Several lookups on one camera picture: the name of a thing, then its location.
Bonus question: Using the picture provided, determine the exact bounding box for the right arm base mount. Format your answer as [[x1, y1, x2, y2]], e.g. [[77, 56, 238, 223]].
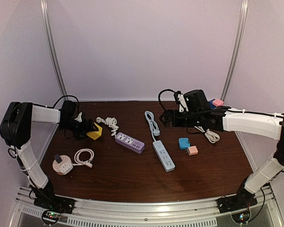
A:
[[216, 194, 257, 213]]

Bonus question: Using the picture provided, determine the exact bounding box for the aluminium frame post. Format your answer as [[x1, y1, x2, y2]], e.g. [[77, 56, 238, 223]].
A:
[[221, 0, 249, 101], [40, 0, 67, 96]]

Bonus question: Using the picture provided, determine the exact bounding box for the light blue power strip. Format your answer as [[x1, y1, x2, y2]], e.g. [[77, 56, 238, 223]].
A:
[[152, 140, 176, 172]]

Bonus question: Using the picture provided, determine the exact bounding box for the left aluminium frame post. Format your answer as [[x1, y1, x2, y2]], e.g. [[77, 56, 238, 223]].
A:
[[40, 0, 67, 96]]

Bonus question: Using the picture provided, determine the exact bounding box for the purple power strip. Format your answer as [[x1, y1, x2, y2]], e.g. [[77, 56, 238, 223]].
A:
[[115, 132, 145, 154]]

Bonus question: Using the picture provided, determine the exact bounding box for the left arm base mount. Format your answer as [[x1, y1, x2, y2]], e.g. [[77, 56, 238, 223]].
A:
[[34, 196, 75, 214]]

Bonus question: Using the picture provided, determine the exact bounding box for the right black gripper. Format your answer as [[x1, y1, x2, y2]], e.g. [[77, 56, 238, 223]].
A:
[[160, 110, 202, 128]]

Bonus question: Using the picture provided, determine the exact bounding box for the white knotted cable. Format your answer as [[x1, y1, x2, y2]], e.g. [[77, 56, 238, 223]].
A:
[[96, 116, 119, 138]]

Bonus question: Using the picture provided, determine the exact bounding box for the pink small plug adapter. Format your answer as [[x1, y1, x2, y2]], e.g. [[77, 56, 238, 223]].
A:
[[186, 146, 198, 156]]

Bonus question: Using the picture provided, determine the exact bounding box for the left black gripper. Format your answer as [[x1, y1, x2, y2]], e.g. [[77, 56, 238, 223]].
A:
[[59, 118, 98, 141]]

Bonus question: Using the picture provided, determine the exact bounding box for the front aluminium rail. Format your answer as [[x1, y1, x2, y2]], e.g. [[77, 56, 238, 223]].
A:
[[8, 186, 284, 227]]

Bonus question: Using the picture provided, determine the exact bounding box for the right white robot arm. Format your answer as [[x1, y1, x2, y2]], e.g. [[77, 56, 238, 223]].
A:
[[160, 106, 284, 209]]

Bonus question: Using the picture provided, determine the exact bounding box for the dark blue plug adapter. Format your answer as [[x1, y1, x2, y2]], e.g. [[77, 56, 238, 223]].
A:
[[209, 99, 216, 109]]

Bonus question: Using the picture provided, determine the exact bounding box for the yellow cube socket adapter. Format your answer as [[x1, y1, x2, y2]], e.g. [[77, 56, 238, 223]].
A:
[[86, 123, 103, 140]]

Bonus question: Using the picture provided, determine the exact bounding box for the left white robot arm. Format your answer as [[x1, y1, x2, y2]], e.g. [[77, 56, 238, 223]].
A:
[[0, 100, 98, 189]]

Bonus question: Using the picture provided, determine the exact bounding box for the light blue coiled cable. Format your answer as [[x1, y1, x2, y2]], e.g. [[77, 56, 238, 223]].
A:
[[144, 110, 161, 141]]

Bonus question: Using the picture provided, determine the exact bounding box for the blue square plug adapter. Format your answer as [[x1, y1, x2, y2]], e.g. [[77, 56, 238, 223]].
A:
[[178, 138, 191, 150]]

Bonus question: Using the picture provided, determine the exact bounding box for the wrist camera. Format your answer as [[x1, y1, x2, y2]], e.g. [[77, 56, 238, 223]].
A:
[[60, 100, 83, 124], [174, 89, 211, 113]]

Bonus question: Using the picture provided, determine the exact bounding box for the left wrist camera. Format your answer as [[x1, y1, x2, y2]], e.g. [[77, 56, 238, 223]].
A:
[[60, 100, 83, 124]]

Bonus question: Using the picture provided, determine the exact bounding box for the right aluminium frame post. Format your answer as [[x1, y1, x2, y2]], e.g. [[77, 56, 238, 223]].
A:
[[221, 0, 249, 101]]

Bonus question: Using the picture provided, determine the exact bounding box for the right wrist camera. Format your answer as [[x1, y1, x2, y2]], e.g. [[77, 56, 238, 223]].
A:
[[174, 89, 211, 113]]

